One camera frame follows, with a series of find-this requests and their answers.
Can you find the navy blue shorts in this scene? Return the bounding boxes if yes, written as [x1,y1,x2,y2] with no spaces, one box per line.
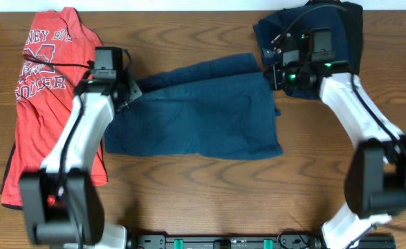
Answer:
[104,53,283,160]

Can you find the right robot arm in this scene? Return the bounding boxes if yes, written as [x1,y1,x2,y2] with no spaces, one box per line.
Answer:
[269,28,406,248]

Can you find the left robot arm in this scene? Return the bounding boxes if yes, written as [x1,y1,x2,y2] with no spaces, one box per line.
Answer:
[19,46,142,248]

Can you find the folded navy garment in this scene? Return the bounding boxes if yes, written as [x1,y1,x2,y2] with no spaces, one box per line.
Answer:
[253,1,361,100]

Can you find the red printed t-shirt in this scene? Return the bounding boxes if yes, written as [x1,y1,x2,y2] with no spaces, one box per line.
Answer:
[1,7,102,206]

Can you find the folded black garment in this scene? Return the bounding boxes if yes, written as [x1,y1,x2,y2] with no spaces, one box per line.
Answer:
[305,0,364,75]

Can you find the black garment under red shirt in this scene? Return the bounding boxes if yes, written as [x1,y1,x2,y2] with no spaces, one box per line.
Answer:
[0,142,22,211]

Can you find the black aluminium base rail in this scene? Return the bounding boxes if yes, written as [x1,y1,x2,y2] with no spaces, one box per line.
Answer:
[137,234,326,249]

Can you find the green clip on rail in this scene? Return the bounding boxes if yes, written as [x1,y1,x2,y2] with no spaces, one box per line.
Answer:
[264,239,274,249]
[174,239,184,249]

